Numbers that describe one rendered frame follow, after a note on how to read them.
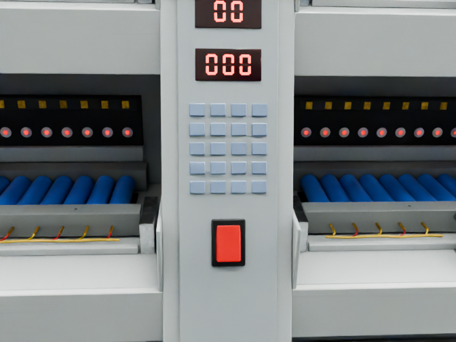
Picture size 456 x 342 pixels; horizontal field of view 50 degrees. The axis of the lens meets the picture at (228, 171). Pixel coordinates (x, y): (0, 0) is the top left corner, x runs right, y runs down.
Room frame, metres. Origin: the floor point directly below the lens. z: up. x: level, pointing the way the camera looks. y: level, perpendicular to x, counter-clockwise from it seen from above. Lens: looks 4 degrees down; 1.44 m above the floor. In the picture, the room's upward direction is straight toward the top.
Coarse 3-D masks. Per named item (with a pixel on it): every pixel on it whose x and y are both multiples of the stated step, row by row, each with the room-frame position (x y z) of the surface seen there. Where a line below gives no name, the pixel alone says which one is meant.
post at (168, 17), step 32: (160, 0) 0.34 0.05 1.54; (288, 0) 0.35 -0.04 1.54; (160, 32) 0.34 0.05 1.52; (288, 32) 0.35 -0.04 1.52; (288, 64) 0.35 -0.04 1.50; (288, 96) 0.35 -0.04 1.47; (288, 128) 0.35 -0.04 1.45; (288, 160) 0.35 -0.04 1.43; (288, 192) 0.35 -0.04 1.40; (288, 224) 0.35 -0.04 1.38; (288, 256) 0.35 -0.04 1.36; (288, 288) 0.35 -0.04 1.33; (288, 320) 0.35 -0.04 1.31
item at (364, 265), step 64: (320, 128) 0.52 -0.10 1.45; (384, 128) 0.52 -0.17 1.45; (448, 128) 0.53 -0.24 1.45; (320, 192) 0.46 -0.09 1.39; (384, 192) 0.46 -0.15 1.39; (448, 192) 0.47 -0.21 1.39; (320, 256) 0.39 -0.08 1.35; (384, 256) 0.39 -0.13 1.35; (448, 256) 0.40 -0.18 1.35; (320, 320) 0.36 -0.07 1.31; (384, 320) 0.36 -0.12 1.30; (448, 320) 0.37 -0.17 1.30
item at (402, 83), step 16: (0, 80) 0.53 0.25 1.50; (16, 80) 0.53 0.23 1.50; (32, 80) 0.53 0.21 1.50; (48, 80) 0.54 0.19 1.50; (64, 80) 0.54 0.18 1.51; (80, 80) 0.54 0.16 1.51; (96, 80) 0.54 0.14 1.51; (112, 80) 0.54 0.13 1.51; (128, 80) 0.54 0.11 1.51; (144, 80) 0.54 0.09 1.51; (160, 80) 0.54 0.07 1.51; (304, 80) 0.55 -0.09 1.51; (320, 80) 0.55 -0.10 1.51; (336, 80) 0.56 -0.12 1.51; (352, 80) 0.56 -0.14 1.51; (368, 80) 0.56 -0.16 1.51; (384, 80) 0.56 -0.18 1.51; (400, 80) 0.56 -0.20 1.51; (416, 80) 0.56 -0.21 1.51; (432, 80) 0.56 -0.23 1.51; (448, 80) 0.56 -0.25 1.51; (144, 96) 0.54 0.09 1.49; (160, 96) 0.54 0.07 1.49; (144, 112) 0.54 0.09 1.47; (160, 112) 0.54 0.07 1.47; (144, 128) 0.54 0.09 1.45; (160, 128) 0.54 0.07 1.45; (144, 144) 0.54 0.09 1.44; (160, 144) 0.54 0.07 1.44; (144, 160) 0.54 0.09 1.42; (160, 160) 0.54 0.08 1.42; (160, 176) 0.54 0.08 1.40
